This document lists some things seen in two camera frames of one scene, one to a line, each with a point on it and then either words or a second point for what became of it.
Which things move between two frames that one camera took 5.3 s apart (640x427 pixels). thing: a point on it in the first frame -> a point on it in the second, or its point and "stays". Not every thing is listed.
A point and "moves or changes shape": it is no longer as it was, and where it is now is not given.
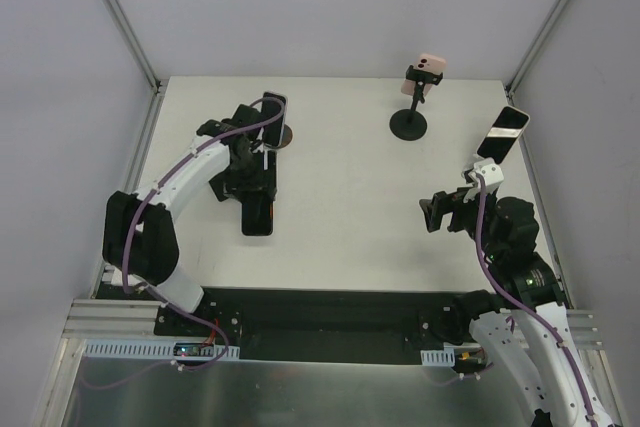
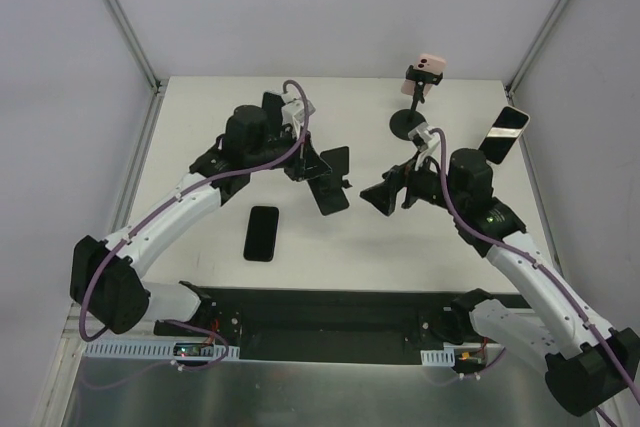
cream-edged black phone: x=503 y=135 stays
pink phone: x=424 y=62 stays
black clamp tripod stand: x=411 y=124 stays
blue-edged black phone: x=273 y=132 stays
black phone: x=257 y=218 moves or changes shape
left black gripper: x=255 y=185 -> x=310 y=167
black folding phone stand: x=223 y=185 moves or changes shape
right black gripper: x=435 y=212 -> x=406 y=188
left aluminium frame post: x=122 y=18 stays
